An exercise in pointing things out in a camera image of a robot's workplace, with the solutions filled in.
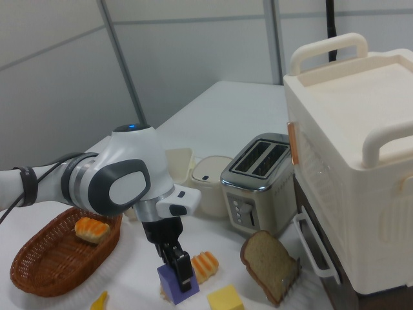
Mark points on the yellow banana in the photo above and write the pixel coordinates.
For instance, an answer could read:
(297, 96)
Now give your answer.
(99, 303)

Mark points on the brown wicker basket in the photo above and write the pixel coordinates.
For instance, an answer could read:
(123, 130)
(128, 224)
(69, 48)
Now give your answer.
(58, 258)

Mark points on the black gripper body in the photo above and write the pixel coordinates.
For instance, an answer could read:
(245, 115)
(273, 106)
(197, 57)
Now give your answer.
(161, 231)

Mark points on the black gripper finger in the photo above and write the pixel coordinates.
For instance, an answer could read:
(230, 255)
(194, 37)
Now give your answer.
(166, 255)
(184, 271)

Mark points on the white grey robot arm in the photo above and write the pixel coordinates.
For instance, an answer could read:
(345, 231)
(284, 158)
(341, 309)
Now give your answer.
(135, 155)

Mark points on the purple cube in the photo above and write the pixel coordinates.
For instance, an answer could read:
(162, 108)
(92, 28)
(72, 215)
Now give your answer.
(171, 287)

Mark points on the dark brown drawer unit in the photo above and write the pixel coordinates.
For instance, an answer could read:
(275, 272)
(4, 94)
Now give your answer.
(346, 297)

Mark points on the cream lidded bin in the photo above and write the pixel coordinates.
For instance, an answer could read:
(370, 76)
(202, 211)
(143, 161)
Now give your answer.
(209, 190)

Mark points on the orange striped bread roll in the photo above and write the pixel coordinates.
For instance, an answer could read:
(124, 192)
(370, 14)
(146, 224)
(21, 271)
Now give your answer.
(92, 230)
(206, 263)

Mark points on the brown bread slice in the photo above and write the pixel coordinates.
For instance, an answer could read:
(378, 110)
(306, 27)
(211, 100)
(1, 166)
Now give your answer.
(264, 261)

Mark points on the yellow cube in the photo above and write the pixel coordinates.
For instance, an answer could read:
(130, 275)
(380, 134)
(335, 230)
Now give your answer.
(226, 298)

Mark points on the black pole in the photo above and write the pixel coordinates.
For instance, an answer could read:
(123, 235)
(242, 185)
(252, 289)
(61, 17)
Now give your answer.
(330, 29)

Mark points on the cream toy cabinet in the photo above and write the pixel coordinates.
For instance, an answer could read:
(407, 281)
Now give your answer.
(355, 145)

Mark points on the cream chrome toaster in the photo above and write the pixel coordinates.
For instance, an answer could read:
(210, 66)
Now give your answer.
(258, 193)

